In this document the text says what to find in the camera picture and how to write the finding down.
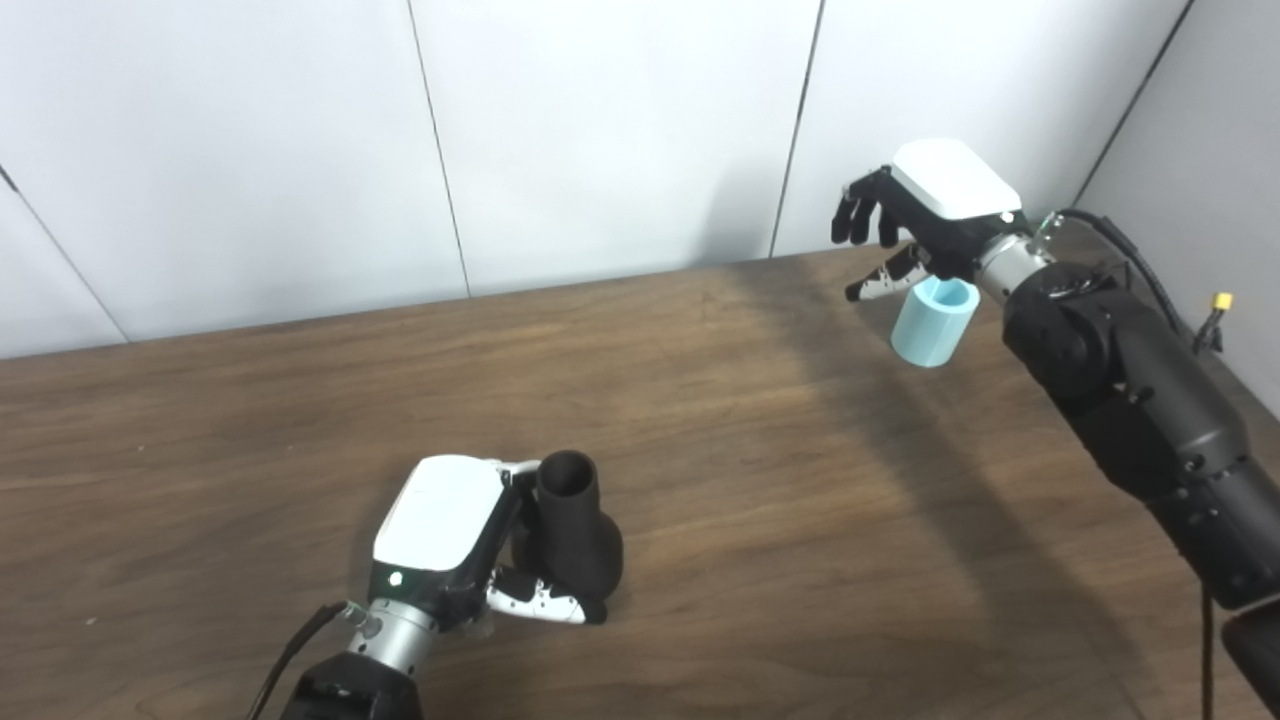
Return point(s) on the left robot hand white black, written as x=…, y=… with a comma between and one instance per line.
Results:
x=440, y=520

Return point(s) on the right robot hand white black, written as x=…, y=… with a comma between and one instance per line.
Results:
x=945, y=195

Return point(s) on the black flared nozzle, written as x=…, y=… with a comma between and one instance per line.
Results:
x=570, y=545

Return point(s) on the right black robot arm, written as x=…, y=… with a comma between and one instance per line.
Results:
x=1140, y=400

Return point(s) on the light blue cylinder cup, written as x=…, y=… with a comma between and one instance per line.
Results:
x=930, y=330

